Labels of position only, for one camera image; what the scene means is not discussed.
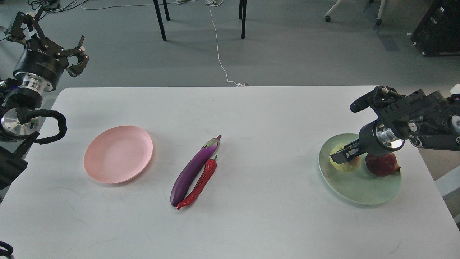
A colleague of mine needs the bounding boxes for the green plate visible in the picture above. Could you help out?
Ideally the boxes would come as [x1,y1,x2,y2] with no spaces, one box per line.
[319,134,401,205]

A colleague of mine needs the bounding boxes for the black equipment case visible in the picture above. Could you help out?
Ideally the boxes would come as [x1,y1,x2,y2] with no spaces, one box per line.
[411,0,460,57]

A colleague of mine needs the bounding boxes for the dark red pomegranate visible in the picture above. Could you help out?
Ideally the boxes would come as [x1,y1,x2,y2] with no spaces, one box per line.
[365,153,401,177]

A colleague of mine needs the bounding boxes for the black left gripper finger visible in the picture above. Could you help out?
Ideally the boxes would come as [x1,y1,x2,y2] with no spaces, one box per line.
[54,35,90,77]
[5,10,47,50]

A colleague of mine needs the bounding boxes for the black table leg left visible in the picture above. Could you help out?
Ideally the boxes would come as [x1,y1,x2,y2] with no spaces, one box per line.
[153,0,170,42]

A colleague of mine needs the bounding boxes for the purple eggplant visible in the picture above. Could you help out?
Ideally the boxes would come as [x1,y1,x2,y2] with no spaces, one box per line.
[170,135,222,208]

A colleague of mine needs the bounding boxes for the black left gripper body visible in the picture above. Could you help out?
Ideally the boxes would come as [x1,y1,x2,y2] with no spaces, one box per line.
[13,38,69,91]

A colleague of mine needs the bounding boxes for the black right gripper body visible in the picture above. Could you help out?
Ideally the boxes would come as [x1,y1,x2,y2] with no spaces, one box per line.
[358,120,405,157]

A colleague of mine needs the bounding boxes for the pink plate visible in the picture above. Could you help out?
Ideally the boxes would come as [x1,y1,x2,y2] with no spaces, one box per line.
[83,125,154,184]

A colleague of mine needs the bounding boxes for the red chili pepper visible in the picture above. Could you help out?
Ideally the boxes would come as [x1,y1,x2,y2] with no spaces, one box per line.
[177,155,218,210]

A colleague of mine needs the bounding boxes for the black cables on floor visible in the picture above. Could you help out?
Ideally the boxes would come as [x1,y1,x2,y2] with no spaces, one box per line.
[28,0,87,13]

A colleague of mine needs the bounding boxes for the white office chair base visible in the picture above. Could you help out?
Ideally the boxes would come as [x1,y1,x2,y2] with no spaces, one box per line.
[324,0,387,26]

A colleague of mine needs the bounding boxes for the white cable on floor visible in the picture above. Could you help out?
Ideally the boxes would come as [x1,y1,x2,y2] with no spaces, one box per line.
[205,0,245,87]

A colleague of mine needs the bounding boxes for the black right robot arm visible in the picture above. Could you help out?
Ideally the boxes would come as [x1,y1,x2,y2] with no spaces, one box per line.
[330,86,460,164]

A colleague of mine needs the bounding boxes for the black table leg right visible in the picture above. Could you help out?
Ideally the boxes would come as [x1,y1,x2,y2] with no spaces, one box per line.
[238,0,247,40]

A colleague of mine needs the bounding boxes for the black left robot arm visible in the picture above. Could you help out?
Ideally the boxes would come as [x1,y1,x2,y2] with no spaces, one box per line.
[0,6,90,190]

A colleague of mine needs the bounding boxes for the black table leg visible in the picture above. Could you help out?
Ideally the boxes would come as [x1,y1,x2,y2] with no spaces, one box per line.
[238,0,247,40]
[153,0,170,42]

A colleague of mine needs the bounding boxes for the yellow green custard apple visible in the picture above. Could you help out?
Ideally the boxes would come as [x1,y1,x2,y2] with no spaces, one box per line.
[329,142,361,172]

